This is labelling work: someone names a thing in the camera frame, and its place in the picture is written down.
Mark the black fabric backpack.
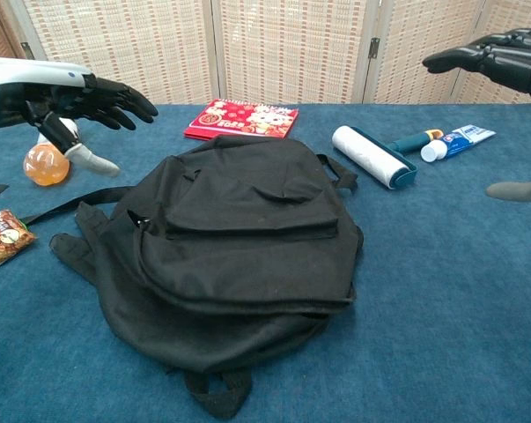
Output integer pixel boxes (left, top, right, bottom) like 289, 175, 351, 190
0, 134, 365, 420

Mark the woven folding screen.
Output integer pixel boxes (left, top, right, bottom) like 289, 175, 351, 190
0, 0, 531, 106

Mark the orange drink bottle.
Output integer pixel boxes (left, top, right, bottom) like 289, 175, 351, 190
22, 116, 79, 187

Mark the left silver and black robot hand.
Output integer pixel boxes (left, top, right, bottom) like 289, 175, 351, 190
0, 56, 159, 178

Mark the right silver and black robot hand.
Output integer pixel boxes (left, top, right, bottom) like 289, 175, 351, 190
422, 26, 531, 203

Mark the green and orange snack bag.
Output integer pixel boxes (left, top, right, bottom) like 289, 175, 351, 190
0, 208, 38, 278

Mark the blue table cover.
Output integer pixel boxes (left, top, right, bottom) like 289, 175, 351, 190
0, 103, 531, 423

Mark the blue and white toothpaste tube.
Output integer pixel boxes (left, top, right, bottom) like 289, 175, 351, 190
420, 124, 497, 163

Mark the teal lint roller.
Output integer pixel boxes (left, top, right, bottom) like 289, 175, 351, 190
330, 125, 445, 191

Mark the red desk calendar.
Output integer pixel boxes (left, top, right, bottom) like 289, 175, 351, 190
183, 98, 300, 142

